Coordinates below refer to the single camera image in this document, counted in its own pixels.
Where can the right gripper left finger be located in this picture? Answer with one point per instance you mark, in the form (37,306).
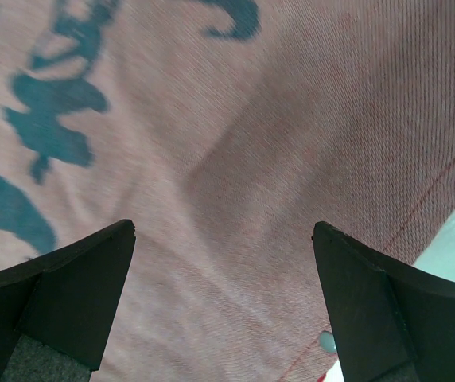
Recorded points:
(56,311)

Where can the red printed pillowcase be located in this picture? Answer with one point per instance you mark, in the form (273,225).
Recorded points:
(225,130)

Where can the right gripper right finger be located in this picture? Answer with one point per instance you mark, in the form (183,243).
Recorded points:
(390,321)

